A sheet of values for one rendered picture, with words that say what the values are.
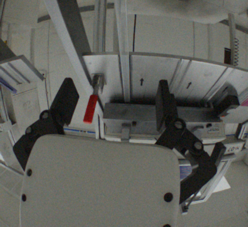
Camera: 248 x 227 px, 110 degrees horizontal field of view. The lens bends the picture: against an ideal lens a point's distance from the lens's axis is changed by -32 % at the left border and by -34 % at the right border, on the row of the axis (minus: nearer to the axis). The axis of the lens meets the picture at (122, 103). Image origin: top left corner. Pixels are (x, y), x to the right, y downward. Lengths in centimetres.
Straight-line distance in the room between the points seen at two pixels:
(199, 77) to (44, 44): 244
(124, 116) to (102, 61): 15
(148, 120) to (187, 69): 16
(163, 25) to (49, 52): 189
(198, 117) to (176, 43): 174
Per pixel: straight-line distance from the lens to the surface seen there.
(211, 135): 55
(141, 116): 33
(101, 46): 49
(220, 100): 38
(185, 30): 214
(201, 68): 27
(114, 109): 34
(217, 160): 26
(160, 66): 25
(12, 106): 110
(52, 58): 239
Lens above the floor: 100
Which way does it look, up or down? 17 degrees up
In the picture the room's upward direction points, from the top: 179 degrees counter-clockwise
